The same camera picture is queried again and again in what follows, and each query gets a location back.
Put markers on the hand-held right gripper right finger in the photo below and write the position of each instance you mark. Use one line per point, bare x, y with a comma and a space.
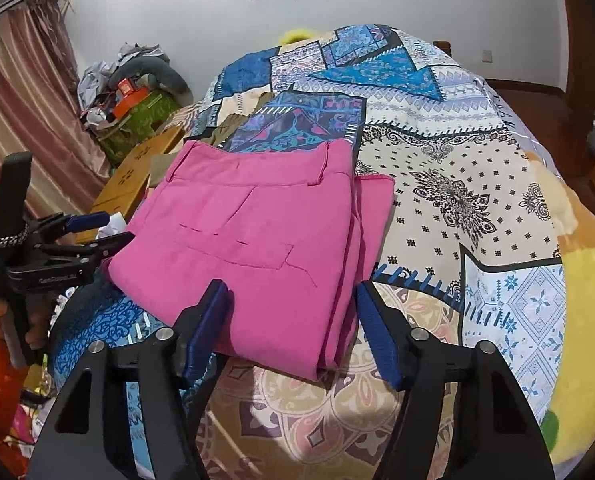
377, 330

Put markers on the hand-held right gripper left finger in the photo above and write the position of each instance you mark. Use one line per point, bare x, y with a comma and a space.
207, 325

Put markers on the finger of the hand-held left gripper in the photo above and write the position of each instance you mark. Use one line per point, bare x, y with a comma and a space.
90, 221
107, 244

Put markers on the pink pants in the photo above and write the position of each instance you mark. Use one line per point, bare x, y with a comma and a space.
257, 260

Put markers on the person's left hand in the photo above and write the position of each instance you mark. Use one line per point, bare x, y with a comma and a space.
40, 327

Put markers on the white plastic bag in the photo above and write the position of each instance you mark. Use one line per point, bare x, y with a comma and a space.
110, 225

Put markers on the wooden lap desk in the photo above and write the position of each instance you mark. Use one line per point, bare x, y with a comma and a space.
127, 175

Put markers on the green patterned bag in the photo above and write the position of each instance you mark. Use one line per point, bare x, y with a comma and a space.
137, 125

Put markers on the orange box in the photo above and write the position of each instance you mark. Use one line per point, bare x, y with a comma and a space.
132, 101

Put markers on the striped pink curtain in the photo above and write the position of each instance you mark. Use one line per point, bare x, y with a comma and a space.
27, 110

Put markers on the small red box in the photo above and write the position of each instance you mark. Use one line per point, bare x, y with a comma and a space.
126, 86

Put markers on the pile of grey clothes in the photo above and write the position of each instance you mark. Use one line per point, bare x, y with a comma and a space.
97, 72

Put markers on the grey bolster pillow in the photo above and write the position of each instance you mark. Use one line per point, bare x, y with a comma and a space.
170, 75

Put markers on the patchwork printed blanket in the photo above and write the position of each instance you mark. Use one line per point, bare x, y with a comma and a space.
452, 160

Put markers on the yellow fleece blanket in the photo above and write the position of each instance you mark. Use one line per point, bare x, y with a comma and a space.
582, 335

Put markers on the yellow plush toy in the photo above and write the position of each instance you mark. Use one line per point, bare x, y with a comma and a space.
297, 36

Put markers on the wooden bed post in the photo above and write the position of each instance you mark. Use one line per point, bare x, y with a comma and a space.
441, 46

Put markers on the white wall socket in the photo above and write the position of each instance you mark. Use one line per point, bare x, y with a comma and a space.
487, 56

